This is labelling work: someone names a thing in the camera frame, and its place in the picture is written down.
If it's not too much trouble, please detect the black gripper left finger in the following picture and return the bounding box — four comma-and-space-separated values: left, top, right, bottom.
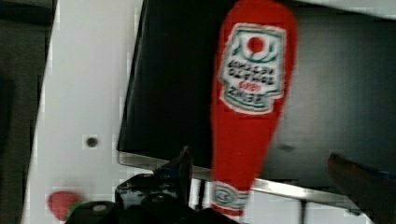
153, 146, 193, 205

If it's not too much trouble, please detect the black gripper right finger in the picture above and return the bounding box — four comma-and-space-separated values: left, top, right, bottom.
327, 153, 396, 224

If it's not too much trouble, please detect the red ketchup bottle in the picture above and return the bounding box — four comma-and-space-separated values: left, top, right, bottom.
210, 0, 297, 217

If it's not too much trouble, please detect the black silver toaster oven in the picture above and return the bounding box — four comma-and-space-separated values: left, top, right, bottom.
117, 0, 396, 208

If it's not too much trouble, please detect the toy strawberry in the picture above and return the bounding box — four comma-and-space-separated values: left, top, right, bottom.
47, 191, 82, 221

